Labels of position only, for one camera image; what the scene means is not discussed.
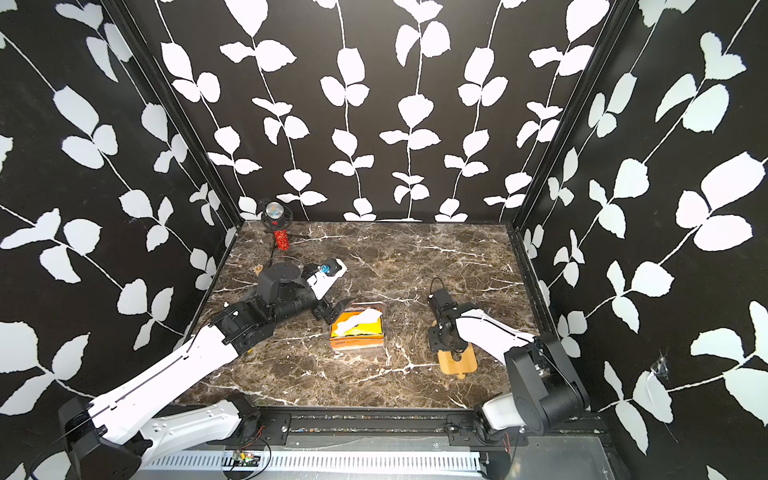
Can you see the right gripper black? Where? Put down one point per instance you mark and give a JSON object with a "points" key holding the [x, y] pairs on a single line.
{"points": [[434, 342]]}

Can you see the black front mounting rail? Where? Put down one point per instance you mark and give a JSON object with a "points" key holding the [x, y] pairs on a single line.
{"points": [[459, 427]]}

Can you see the small circuit board with wires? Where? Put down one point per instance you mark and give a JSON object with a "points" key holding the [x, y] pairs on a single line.
{"points": [[243, 459]]}

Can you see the bamboo tissue box lid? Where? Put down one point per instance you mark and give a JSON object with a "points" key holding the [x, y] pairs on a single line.
{"points": [[458, 364]]}

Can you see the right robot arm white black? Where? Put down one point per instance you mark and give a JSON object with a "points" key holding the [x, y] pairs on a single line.
{"points": [[545, 389]]}

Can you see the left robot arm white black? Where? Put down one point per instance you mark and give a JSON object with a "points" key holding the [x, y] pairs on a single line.
{"points": [[118, 433]]}

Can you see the white perforated vent strip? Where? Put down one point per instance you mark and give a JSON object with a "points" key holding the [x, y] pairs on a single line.
{"points": [[374, 462]]}

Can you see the orange tissue paper pack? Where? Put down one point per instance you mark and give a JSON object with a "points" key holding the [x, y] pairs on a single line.
{"points": [[359, 327]]}

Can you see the clear plastic tissue box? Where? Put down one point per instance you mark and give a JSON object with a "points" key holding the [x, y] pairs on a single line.
{"points": [[359, 327]]}

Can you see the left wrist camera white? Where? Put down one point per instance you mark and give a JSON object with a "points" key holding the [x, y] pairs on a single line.
{"points": [[321, 277]]}

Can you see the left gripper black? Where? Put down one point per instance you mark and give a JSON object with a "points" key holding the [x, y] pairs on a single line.
{"points": [[323, 310]]}

